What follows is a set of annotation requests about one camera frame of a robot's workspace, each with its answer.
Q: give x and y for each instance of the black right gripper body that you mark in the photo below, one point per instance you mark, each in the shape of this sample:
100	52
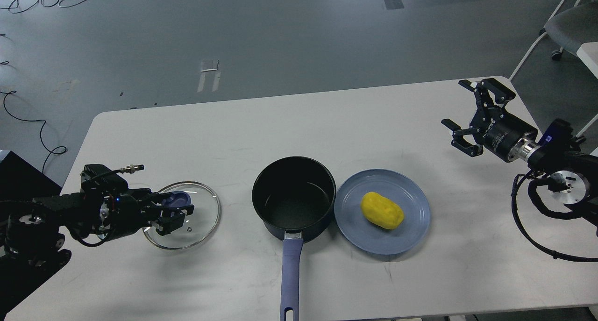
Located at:
499	131

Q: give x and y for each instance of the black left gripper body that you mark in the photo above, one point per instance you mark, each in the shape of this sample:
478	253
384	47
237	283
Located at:
129	211

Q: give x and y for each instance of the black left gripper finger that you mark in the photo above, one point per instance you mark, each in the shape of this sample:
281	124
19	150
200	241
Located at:
170	219
175	199

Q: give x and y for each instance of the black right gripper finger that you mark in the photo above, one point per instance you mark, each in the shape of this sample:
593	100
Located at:
491	96
458	138

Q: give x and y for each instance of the glass pot lid blue knob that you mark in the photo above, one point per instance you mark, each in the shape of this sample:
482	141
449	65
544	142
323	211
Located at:
199	226

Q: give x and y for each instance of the yellow potato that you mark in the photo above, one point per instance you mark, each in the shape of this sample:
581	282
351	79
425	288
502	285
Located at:
381	211

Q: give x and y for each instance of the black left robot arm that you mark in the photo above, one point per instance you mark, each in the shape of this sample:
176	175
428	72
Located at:
31	232

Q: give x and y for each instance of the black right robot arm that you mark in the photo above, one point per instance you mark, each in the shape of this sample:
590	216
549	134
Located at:
562	179

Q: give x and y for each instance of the blue round plate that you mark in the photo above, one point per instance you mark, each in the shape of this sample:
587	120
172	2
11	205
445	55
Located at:
398	188

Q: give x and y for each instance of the white table edge right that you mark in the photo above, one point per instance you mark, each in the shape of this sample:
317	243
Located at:
588	53

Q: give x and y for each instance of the black box at left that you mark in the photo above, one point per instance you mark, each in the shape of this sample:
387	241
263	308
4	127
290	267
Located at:
21	181

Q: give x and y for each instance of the blue saucepan with handle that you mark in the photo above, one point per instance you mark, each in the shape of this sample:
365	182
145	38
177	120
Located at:
294	197

